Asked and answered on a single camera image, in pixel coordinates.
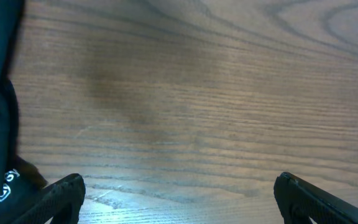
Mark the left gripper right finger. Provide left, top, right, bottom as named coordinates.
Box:
left=273, top=172, right=358, bottom=224

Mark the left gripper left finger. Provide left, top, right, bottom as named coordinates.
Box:
left=11, top=174, right=86, bottom=224

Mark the black shorts red waistband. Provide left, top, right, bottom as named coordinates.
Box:
left=0, top=0, right=47, bottom=216

